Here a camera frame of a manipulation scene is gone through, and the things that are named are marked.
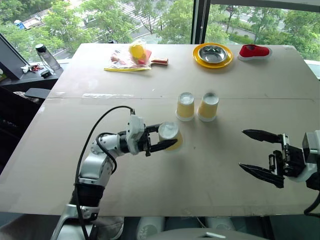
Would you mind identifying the yellow round plate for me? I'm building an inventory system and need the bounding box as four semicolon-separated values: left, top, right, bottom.
192;42;234;69

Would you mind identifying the wooden table tennis paddle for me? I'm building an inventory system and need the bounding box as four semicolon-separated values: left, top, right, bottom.
149;56;170;68

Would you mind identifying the black slanted panel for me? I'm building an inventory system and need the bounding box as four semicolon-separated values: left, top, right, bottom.
0;33;30;81

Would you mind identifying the dark side shelf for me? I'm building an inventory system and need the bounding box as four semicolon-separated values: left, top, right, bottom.
0;65;65;94

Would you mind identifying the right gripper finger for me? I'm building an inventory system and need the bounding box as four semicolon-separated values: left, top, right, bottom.
238;162;286;189
241;128;285;144

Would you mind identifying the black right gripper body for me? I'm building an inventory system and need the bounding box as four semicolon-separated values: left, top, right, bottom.
268;133;307;178

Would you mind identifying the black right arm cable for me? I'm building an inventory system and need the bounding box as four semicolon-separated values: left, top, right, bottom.
303;189;320;217

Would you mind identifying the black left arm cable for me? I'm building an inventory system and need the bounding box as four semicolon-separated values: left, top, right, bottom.
74;105;136;240

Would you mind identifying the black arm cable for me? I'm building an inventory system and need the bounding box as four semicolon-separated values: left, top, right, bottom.
303;189;320;217
74;105;136;240

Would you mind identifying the red knit shoe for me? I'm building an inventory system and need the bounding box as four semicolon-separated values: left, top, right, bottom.
237;43;273;62

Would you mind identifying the clear water bottle black lid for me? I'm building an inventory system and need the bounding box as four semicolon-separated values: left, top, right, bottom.
34;43;62;72

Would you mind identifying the black window frame post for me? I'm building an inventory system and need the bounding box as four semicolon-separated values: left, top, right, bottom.
190;0;212;46

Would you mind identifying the grey rounded shape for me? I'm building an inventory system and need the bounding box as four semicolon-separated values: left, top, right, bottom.
96;215;125;240

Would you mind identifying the clear plastic bag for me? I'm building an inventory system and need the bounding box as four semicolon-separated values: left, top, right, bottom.
103;39;154;73

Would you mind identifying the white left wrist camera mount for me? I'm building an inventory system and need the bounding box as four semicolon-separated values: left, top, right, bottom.
125;115;146;155

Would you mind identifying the red and white key bundle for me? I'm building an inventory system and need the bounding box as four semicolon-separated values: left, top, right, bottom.
20;64;45;74

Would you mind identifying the yellow toy in bag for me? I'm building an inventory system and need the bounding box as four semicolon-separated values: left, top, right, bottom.
128;42;147;62

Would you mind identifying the stainless steel bowl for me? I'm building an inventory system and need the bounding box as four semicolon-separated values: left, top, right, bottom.
198;44;230;64

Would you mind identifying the white rounded shape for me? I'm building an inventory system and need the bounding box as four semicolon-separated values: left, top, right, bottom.
135;216;166;240
204;216;236;232

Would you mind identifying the yellow paper cup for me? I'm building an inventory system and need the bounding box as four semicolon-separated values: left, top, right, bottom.
196;92;220;123
158;121;184;153
175;92;196;123

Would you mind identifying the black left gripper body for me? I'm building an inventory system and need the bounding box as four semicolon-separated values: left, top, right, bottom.
136;126;153;158

